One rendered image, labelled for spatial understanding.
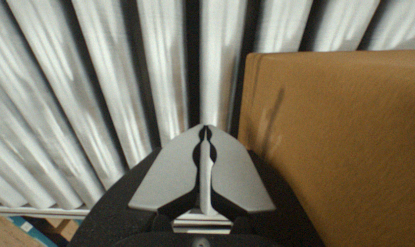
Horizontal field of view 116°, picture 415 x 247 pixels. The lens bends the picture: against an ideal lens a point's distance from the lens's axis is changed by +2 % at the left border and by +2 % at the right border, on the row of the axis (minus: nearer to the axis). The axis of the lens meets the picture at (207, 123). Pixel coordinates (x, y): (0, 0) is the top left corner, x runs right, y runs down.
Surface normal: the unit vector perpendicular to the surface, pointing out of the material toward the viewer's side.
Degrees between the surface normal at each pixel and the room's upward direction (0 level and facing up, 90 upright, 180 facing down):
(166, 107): 4
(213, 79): 17
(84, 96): 47
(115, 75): 22
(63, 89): 8
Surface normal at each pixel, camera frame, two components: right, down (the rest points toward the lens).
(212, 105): -0.30, 0.45
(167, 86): 0.14, 0.48
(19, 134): 0.73, 0.35
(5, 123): 0.56, 0.41
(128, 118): 0.36, 0.46
